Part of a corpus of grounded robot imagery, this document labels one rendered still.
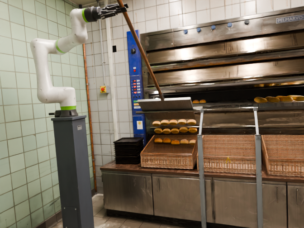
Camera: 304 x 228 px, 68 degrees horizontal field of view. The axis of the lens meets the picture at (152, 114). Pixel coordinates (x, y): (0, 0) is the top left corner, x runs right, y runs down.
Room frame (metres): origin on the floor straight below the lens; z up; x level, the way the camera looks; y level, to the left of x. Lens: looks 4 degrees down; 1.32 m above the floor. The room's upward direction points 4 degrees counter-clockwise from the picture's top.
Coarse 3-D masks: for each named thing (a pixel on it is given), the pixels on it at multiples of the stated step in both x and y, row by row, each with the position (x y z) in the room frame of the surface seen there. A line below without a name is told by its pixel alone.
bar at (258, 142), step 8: (136, 112) 2.49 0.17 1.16; (144, 112) 2.45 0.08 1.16; (152, 112) 2.42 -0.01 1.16; (160, 112) 2.39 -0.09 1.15; (168, 112) 2.36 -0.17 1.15; (176, 112) 2.33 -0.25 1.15; (200, 112) 2.23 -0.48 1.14; (200, 120) 2.16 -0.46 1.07; (256, 120) 1.98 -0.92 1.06; (200, 128) 2.09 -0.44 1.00; (256, 128) 1.92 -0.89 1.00; (200, 136) 2.02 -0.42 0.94; (256, 136) 1.86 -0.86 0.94; (200, 144) 2.02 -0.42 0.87; (256, 144) 1.86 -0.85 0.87; (200, 152) 2.02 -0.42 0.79; (256, 152) 1.86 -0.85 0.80; (200, 160) 2.02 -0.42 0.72; (256, 160) 1.86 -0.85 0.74; (200, 168) 2.03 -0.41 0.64; (256, 168) 1.86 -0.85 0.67; (200, 176) 2.03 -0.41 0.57; (256, 176) 1.86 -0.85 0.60; (200, 184) 2.03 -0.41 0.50; (256, 184) 1.87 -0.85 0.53; (200, 192) 2.03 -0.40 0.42; (256, 192) 1.89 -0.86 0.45; (200, 200) 2.03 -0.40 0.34
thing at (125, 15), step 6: (120, 0) 1.47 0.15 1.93; (120, 6) 1.49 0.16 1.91; (126, 12) 1.53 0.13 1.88; (126, 18) 1.56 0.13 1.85; (132, 24) 1.61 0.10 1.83; (132, 30) 1.63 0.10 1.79; (138, 42) 1.71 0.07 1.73; (138, 48) 1.76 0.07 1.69; (144, 54) 1.81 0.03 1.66; (144, 60) 1.85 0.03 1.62; (150, 66) 1.92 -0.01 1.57; (150, 72) 1.95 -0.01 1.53; (156, 84) 2.07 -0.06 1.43
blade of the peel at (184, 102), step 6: (138, 102) 2.36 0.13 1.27; (144, 102) 2.34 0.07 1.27; (150, 102) 2.32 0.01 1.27; (156, 102) 2.30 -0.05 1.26; (162, 102) 2.28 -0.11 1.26; (168, 102) 2.26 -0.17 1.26; (174, 102) 2.25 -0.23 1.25; (180, 102) 2.23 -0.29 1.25; (186, 102) 2.21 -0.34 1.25; (144, 108) 2.43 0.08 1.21; (150, 108) 2.41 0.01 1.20; (156, 108) 2.39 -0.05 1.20; (162, 108) 2.37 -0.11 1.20; (168, 108) 2.35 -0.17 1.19; (174, 108) 2.33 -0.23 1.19; (180, 108) 2.31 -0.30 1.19; (186, 108) 2.30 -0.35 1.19; (192, 108) 2.28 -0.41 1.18; (150, 114) 2.52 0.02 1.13; (156, 114) 2.50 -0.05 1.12; (162, 114) 2.47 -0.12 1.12; (168, 114) 2.45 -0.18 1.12; (174, 114) 2.43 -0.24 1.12; (180, 114) 2.41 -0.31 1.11; (186, 114) 2.39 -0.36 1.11; (192, 114) 2.37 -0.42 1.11
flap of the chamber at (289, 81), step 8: (272, 80) 2.22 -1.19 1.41; (280, 80) 2.19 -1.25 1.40; (288, 80) 2.17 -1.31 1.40; (296, 80) 2.15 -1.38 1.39; (168, 88) 2.59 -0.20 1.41; (176, 88) 2.55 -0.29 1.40; (184, 88) 2.52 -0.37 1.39; (192, 88) 2.49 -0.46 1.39; (200, 88) 2.50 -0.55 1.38; (208, 88) 2.50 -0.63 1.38; (216, 88) 2.51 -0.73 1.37; (224, 88) 2.51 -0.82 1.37; (232, 88) 2.51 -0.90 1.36
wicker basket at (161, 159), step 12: (156, 144) 2.75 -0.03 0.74; (168, 144) 2.70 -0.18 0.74; (180, 144) 2.64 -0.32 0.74; (144, 156) 2.34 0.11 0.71; (156, 156) 2.29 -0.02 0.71; (168, 156) 2.25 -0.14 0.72; (180, 156) 2.61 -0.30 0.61; (192, 156) 2.17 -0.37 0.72; (180, 168) 2.20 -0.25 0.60; (192, 168) 2.17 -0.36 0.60
